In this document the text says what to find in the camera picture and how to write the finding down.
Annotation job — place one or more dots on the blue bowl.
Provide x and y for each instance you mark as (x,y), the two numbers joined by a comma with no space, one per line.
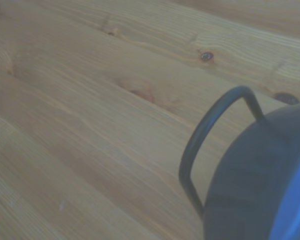
(260,180)

